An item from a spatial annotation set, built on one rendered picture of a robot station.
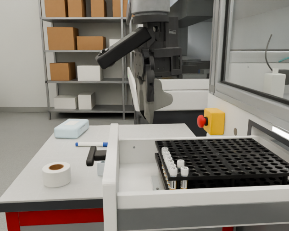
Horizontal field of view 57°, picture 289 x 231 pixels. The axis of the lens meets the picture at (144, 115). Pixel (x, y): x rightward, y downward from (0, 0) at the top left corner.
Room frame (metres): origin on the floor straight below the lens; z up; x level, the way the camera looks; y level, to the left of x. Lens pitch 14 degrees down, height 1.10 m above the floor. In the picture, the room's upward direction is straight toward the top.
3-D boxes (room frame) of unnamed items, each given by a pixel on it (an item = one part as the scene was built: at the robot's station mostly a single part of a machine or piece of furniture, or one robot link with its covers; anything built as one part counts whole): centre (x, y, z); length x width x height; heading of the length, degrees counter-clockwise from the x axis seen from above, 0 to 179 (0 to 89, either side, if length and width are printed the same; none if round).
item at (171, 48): (0.56, -0.02, 1.10); 0.09 x 0.08 x 0.12; 106
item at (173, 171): (0.39, -0.05, 0.89); 0.01 x 0.01 x 0.05
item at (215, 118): (0.82, -0.22, 0.88); 0.07 x 0.05 x 0.07; 5
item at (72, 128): (1.05, 0.30, 0.78); 0.15 x 0.10 x 0.04; 173
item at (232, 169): (0.48, -0.14, 0.87); 0.22 x 0.18 x 0.06; 95
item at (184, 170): (0.39, -0.06, 0.89); 0.01 x 0.01 x 0.05
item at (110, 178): (0.46, 0.06, 0.87); 0.29 x 0.02 x 0.11; 5
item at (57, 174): (0.64, 0.23, 0.78); 0.07 x 0.07 x 0.04
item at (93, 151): (0.46, 0.09, 0.91); 0.07 x 0.04 x 0.01; 5
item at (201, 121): (0.82, -0.18, 0.88); 0.04 x 0.03 x 0.04; 5
